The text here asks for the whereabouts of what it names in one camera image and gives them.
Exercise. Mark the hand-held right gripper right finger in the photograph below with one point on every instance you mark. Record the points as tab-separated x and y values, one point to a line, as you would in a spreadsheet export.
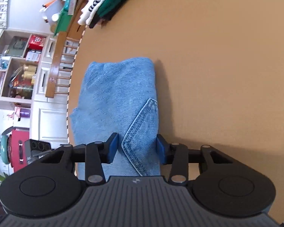
161	149

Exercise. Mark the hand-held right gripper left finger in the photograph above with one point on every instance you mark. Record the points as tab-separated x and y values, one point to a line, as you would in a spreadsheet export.
112	147

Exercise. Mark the blue jeans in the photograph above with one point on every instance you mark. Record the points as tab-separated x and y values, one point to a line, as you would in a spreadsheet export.
113	94

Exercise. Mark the white cabinet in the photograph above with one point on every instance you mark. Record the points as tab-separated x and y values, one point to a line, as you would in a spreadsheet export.
52	123

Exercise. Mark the teal ceramic pot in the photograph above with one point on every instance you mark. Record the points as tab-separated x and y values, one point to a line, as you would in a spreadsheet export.
4	146

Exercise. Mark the purple bottle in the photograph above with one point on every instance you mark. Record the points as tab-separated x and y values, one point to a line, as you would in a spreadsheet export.
23	112

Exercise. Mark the dark glass jar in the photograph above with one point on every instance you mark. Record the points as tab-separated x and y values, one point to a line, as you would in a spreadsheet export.
21	91

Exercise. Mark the yellow jar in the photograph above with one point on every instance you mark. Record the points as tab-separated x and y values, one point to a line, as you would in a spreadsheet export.
30	67
28	75

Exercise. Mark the wooden chair with sticker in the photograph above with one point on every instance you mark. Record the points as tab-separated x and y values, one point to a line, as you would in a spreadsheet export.
53	75

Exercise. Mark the beige open shelf unit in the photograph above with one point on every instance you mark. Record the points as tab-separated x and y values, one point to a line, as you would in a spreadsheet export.
7	62

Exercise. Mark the white blue box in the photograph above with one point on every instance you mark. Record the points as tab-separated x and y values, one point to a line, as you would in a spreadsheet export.
33	55

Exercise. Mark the green tin box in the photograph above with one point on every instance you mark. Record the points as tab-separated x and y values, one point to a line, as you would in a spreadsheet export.
17	46

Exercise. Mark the red snack box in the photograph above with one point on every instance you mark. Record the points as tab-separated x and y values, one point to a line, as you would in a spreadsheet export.
36	42

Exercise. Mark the green plastic bin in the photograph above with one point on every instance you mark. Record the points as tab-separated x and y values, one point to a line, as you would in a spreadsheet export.
64	19

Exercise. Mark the white folded cloth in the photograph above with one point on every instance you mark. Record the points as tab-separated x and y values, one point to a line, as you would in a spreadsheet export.
84	16

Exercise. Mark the orange white bag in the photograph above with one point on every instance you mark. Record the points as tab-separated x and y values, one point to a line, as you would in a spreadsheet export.
53	7

